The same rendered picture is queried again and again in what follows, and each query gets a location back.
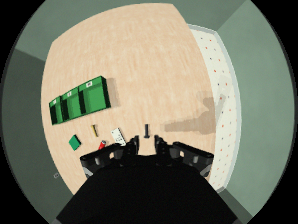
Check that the red aa battery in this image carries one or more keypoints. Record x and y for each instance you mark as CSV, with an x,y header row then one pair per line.
x,y
103,143

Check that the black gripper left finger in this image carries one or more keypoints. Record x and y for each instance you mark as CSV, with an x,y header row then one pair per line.
x,y
100,158

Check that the white domino tile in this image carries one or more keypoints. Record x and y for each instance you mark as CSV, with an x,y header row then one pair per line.
x,y
118,136

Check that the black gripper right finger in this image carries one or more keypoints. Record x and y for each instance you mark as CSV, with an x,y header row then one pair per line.
x,y
195,157

